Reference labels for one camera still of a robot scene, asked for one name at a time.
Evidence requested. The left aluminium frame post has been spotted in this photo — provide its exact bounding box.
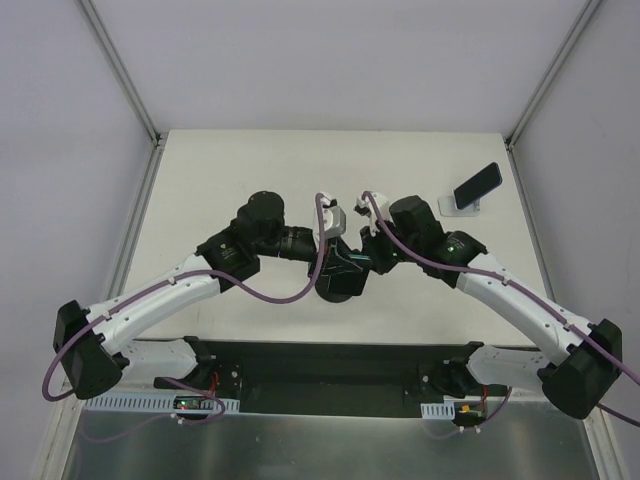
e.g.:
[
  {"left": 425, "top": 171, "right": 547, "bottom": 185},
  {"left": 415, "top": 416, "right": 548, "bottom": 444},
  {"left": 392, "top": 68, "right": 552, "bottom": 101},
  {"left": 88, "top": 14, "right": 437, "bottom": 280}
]
[{"left": 75, "top": 0, "right": 162, "bottom": 147}]

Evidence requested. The black round-base phone holder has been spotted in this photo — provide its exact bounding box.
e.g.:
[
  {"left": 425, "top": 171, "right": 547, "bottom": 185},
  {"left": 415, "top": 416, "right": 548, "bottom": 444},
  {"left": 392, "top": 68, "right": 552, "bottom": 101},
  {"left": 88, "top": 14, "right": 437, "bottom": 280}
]
[{"left": 319, "top": 292, "right": 351, "bottom": 304}]

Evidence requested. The white folding phone stand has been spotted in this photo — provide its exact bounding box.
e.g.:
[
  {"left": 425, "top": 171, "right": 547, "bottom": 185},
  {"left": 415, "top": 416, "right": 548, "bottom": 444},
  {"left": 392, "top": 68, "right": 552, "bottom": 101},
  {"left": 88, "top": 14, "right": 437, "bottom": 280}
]
[{"left": 437, "top": 195, "right": 480, "bottom": 218}]

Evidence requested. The right white cable duct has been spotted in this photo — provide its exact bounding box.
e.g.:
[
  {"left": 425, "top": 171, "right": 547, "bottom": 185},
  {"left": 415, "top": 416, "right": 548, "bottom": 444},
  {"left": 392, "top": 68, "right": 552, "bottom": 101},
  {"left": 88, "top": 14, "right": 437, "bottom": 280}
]
[{"left": 420, "top": 401, "right": 456, "bottom": 421}]

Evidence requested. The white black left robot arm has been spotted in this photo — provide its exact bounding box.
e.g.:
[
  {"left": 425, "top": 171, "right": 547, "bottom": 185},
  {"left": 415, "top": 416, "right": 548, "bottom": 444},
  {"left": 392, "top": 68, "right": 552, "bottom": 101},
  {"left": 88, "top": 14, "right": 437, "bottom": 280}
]
[{"left": 42, "top": 191, "right": 362, "bottom": 402}]

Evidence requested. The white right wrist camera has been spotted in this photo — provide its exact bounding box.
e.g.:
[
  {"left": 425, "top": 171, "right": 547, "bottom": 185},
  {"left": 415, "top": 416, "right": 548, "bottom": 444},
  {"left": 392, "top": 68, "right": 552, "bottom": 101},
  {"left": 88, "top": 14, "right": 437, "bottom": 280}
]
[{"left": 354, "top": 191, "right": 392, "bottom": 237}]

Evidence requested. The teal smartphone black screen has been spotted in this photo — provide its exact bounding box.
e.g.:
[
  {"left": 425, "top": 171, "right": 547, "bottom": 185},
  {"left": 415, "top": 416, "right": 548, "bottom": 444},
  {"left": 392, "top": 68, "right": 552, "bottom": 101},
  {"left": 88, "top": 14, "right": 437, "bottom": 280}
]
[{"left": 347, "top": 253, "right": 371, "bottom": 262}]

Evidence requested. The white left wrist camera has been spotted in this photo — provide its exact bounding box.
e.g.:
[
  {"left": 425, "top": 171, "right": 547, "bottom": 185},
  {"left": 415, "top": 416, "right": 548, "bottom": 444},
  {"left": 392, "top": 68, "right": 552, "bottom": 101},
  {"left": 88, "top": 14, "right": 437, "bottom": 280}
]
[{"left": 312, "top": 192, "right": 347, "bottom": 245}]

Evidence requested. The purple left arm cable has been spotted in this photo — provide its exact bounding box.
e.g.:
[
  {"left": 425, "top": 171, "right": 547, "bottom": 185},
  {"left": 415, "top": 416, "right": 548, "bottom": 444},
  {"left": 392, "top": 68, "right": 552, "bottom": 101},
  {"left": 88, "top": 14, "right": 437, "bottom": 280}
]
[{"left": 42, "top": 192, "right": 331, "bottom": 401}]

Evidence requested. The aluminium frame post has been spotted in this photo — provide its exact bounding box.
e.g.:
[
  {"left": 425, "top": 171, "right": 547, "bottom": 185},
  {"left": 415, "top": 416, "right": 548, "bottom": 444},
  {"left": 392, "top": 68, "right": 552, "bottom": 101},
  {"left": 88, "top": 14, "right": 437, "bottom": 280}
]
[
  {"left": 504, "top": 0, "right": 606, "bottom": 152},
  {"left": 75, "top": 0, "right": 162, "bottom": 147}
]

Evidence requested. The blue smartphone black screen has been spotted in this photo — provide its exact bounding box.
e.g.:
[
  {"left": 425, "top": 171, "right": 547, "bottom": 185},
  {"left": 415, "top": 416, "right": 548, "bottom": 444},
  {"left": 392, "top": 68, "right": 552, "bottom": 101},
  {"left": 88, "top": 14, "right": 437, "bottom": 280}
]
[{"left": 453, "top": 162, "right": 503, "bottom": 209}]

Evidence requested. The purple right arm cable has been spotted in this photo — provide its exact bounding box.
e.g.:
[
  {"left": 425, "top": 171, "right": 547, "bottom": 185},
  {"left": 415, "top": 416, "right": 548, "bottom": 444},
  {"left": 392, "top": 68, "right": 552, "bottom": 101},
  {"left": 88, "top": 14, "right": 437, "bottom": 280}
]
[{"left": 362, "top": 189, "right": 640, "bottom": 441}]

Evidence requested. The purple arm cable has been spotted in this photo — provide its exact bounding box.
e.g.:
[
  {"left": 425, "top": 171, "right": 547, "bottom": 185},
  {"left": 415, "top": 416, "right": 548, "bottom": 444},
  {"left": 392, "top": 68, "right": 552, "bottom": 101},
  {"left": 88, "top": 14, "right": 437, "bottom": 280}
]
[
  {"left": 42, "top": 192, "right": 331, "bottom": 401},
  {"left": 362, "top": 189, "right": 640, "bottom": 441}
]

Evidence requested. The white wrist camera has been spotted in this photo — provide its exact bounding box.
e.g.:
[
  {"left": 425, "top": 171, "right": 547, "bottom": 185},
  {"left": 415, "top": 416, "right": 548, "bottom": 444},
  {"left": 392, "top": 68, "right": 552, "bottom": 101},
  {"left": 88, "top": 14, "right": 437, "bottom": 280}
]
[
  {"left": 312, "top": 192, "right": 347, "bottom": 245},
  {"left": 354, "top": 191, "right": 392, "bottom": 237}
]

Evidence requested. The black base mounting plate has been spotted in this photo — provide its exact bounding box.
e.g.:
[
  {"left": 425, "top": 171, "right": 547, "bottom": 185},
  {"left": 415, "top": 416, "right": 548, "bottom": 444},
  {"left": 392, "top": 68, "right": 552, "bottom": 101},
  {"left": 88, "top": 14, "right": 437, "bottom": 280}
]
[{"left": 181, "top": 337, "right": 507, "bottom": 418}]

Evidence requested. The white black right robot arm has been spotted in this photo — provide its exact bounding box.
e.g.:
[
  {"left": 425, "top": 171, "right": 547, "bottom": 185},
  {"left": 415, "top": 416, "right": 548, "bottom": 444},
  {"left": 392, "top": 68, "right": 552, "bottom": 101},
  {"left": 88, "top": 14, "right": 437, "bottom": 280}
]
[{"left": 354, "top": 191, "right": 623, "bottom": 420}]

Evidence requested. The left white cable duct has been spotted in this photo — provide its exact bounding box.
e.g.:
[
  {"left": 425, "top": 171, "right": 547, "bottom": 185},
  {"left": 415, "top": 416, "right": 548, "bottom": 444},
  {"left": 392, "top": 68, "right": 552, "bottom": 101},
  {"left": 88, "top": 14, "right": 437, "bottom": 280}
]
[{"left": 84, "top": 392, "right": 240, "bottom": 415}]

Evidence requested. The white cable duct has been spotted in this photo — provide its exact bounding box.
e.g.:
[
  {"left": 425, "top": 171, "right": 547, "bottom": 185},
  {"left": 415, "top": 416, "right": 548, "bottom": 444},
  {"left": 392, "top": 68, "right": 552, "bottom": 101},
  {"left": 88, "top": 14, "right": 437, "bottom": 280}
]
[
  {"left": 420, "top": 401, "right": 456, "bottom": 421},
  {"left": 84, "top": 392, "right": 240, "bottom": 415}
]

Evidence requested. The right aluminium frame post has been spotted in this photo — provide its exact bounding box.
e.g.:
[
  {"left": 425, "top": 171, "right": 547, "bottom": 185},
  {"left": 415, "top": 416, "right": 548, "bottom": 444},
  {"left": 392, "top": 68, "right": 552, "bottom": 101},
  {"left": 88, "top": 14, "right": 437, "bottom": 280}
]
[{"left": 504, "top": 0, "right": 606, "bottom": 152}]

